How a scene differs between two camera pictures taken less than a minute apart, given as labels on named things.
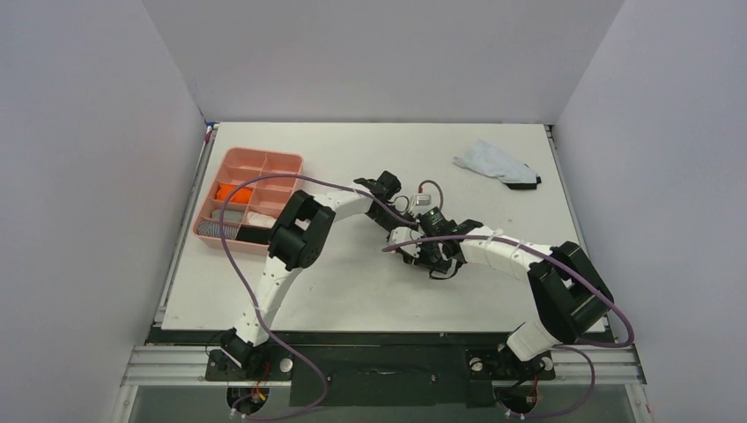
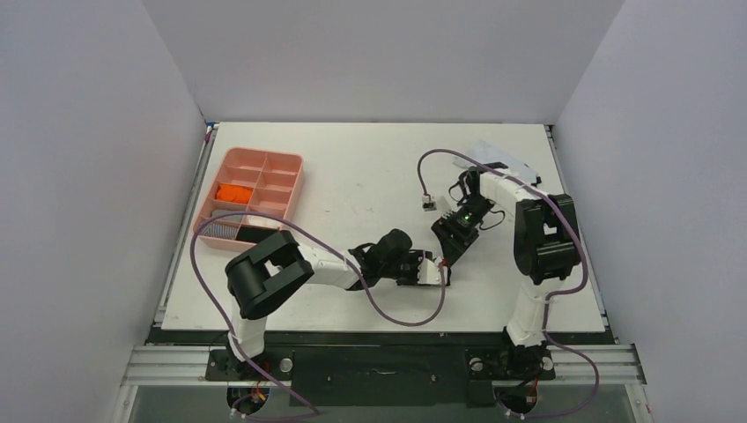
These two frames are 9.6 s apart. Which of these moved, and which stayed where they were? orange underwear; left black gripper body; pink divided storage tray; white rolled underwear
Moved: left black gripper body
Stayed: white rolled underwear; orange underwear; pink divided storage tray
